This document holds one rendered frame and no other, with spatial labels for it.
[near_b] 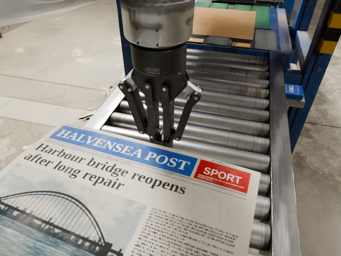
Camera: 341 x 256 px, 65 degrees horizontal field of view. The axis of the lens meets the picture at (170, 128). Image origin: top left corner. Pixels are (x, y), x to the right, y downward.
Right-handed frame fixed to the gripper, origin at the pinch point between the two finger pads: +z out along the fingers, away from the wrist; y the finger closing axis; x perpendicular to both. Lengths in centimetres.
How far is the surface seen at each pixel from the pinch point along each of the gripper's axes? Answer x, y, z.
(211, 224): -18.4, 10.9, -10.3
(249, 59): 74, 14, 14
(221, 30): 102, -1, 13
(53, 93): 134, -145, 93
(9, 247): -25.4, -6.2, -9.8
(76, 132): -9.6, -9.1, -9.8
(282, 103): 43, 26, 13
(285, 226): -0.7, 24.5, 13.1
